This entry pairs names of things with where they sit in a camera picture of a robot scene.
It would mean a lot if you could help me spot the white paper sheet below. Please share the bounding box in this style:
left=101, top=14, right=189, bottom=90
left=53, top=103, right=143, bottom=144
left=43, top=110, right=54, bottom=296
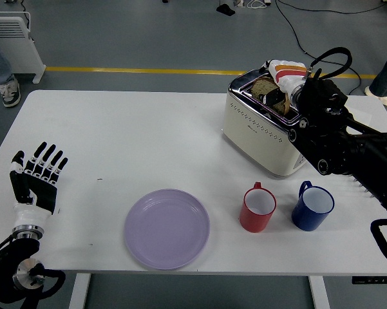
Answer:
left=339, top=99, right=373, bottom=133

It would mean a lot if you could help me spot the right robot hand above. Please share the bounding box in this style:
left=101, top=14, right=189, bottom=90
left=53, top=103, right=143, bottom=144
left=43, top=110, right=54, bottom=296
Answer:
left=256, top=59, right=310, bottom=106

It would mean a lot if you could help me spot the black heater cord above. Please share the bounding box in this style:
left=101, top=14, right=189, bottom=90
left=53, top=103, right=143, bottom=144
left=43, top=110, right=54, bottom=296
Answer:
left=21, top=12, right=35, bottom=44

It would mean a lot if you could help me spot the long black floor cable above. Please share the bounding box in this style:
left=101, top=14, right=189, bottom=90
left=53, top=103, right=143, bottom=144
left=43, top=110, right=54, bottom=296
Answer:
left=274, top=0, right=363, bottom=96

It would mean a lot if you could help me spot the red mug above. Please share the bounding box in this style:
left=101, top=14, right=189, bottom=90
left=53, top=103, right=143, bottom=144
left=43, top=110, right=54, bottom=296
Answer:
left=239, top=182, right=278, bottom=234

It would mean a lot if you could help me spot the white panel heater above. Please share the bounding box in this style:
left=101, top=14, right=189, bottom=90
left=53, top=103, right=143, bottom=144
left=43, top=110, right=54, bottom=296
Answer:
left=0, top=12, right=48, bottom=84

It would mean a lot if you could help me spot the person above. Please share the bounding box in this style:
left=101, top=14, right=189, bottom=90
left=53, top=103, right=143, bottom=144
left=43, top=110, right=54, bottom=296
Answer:
left=364, top=43, right=387, bottom=109
left=0, top=32, right=21, bottom=108

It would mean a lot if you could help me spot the brown bread slice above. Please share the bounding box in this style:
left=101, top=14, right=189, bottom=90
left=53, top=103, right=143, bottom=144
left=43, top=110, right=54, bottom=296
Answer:
left=251, top=78, right=291, bottom=115

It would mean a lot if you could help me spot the blue mug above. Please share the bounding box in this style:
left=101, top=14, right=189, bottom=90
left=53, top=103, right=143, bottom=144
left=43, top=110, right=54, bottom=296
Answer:
left=291, top=180, right=335, bottom=232

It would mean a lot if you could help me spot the yellow floor tape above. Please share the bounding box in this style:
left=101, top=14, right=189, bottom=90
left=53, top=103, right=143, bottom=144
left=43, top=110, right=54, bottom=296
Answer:
left=46, top=66, right=377, bottom=80

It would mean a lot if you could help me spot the white table leg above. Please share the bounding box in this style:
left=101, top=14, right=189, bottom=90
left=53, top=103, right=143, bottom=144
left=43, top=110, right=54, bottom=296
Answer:
left=68, top=272, right=91, bottom=309
left=308, top=276, right=331, bottom=309

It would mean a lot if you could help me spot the black floor stand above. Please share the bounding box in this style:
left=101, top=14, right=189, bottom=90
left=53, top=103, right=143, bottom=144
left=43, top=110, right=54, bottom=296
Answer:
left=216, top=0, right=236, bottom=16

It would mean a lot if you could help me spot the cream and chrome toaster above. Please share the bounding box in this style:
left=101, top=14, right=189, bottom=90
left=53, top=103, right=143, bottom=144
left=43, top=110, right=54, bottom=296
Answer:
left=221, top=68, right=308, bottom=180

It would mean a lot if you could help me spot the black table control panel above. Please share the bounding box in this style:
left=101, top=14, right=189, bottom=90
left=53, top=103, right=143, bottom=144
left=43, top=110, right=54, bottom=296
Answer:
left=352, top=276, right=387, bottom=285

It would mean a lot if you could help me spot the thin black floor cable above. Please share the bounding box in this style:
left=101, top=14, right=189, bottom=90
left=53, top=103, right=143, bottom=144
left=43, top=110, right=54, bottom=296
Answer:
left=276, top=0, right=387, bottom=15

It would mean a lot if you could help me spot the purple round plate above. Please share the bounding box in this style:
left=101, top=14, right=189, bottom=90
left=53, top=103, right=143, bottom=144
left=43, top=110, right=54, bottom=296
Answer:
left=124, top=188, right=211, bottom=270

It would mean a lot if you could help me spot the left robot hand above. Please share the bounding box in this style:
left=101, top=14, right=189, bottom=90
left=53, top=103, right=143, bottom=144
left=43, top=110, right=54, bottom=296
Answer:
left=8, top=141, right=69, bottom=230

